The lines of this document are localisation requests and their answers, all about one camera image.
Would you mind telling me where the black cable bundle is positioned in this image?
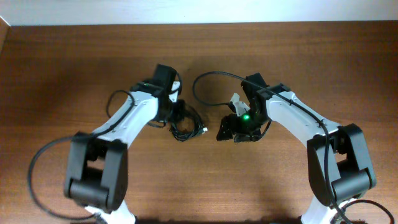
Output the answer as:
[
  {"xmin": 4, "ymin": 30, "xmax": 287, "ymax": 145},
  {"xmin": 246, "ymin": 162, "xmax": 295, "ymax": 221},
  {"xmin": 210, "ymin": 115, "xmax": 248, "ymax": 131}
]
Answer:
[{"xmin": 169, "ymin": 104, "xmax": 209, "ymax": 142}]

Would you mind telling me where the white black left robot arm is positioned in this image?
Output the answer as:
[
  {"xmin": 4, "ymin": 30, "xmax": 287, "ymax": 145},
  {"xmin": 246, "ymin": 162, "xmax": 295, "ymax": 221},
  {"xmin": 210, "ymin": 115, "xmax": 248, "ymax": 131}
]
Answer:
[{"xmin": 63, "ymin": 64, "xmax": 182, "ymax": 223}]

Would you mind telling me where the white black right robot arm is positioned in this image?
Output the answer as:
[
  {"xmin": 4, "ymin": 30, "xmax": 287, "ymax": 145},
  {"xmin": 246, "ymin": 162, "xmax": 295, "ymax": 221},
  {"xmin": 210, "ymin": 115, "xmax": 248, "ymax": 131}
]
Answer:
[{"xmin": 216, "ymin": 73, "xmax": 376, "ymax": 223}]

